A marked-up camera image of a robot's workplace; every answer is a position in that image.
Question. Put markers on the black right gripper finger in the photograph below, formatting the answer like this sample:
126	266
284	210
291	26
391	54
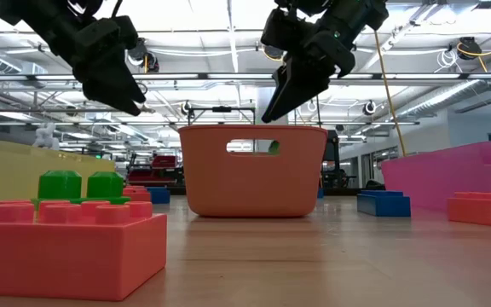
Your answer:
313	90
296	81

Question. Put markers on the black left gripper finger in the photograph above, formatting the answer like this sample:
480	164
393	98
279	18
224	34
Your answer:
100	100
117	85

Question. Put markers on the green toy building block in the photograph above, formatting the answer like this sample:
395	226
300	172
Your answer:
60	185

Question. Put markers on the orange toy building block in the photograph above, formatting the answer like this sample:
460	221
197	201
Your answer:
484	211
66	256
138	196

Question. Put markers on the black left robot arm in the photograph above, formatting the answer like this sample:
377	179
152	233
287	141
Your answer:
36	21

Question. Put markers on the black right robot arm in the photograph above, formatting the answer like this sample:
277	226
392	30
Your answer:
356	15

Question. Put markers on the white column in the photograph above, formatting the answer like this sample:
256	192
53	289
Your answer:
260	96

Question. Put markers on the white robot figure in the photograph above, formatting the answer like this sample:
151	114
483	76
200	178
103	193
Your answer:
45	137

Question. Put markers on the long ceiling light bar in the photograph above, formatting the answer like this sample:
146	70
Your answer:
228	77

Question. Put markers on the black equipment cart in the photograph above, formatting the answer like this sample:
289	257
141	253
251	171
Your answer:
333	158

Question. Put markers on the red tool cart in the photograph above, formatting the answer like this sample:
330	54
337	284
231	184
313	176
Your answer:
162	162

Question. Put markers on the orange plastic bin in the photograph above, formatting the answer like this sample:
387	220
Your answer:
250	183

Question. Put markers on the yellow plastic bin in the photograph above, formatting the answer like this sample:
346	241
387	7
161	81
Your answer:
7	170

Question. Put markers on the pink plastic bin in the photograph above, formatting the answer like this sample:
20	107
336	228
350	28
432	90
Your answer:
441	175

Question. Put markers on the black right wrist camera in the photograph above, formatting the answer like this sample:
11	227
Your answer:
286	32

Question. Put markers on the black background frame rig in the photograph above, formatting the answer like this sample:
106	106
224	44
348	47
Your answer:
222	109

